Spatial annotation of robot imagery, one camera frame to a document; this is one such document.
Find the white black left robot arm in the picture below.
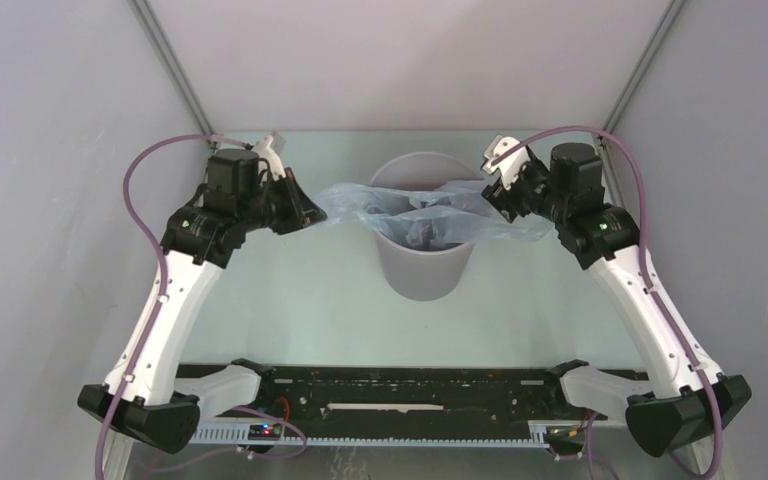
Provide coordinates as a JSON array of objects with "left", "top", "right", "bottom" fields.
[{"left": 78, "top": 146, "right": 326, "bottom": 454}]

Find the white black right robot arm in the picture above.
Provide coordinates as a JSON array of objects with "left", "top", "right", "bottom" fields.
[{"left": 481, "top": 135, "right": 752, "bottom": 457}]

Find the left corner aluminium post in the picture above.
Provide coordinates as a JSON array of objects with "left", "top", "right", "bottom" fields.
[{"left": 127, "top": 0, "right": 215, "bottom": 134}]

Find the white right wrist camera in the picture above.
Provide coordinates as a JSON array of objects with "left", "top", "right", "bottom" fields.
[{"left": 481, "top": 135, "right": 530, "bottom": 195}]

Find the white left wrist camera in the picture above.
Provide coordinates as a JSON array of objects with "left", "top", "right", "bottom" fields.
[{"left": 252, "top": 132, "right": 286, "bottom": 180}]

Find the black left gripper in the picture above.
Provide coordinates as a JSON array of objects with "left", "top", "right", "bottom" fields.
[{"left": 239, "top": 167, "right": 327, "bottom": 235}]

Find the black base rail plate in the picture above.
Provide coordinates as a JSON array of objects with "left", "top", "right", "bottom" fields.
[{"left": 199, "top": 359, "right": 587, "bottom": 439}]

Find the right corner aluminium post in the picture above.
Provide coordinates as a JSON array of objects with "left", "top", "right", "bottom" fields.
[{"left": 602, "top": 0, "right": 690, "bottom": 133}]

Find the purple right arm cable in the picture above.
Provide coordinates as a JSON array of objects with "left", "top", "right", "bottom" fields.
[{"left": 486, "top": 125, "right": 724, "bottom": 480}]

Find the corner aluminium post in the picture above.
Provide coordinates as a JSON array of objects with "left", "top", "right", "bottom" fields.
[
  {"left": 602, "top": 0, "right": 690, "bottom": 133},
  {"left": 127, "top": 0, "right": 215, "bottom": 134}
]

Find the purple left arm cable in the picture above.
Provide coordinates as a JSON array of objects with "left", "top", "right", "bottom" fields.
[{"left": 93, "top": 135, "right": 253, "bottom": 480}]

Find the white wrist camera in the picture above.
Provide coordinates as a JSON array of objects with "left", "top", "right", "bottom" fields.
[
  {"left": 481, "top": 135, "right": 530, "bottom": 195},
  {"left": 252, "top": 132, "right": 286, "bottom": 180}
]

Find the grey plastic trash bin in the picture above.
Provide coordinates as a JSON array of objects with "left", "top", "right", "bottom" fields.
[{"left": 370, "top": 152, "right": 479, "bottom": 301}]

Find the white slotted cable duct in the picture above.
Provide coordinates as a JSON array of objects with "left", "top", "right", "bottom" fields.
[{"left": 189, "top": 422, "right": 584, "bottom": 449}]

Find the light blue plastic trash bag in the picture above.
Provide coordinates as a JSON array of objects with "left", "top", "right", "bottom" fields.
[{"left": 314, "top": 180, "right": 554, "bottom": 251}]

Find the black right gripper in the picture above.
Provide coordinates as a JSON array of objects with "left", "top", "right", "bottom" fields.
[{"left": 479, "top": 152, "right": 568, "bottom": 224}]

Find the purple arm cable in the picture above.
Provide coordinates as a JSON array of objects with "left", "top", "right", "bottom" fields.
[
  {"left": 93, "top": 135, "right": 253, "bottom": 480},
  {"left": 486, "top": 125, "right": 724, "bottom": 480}
]

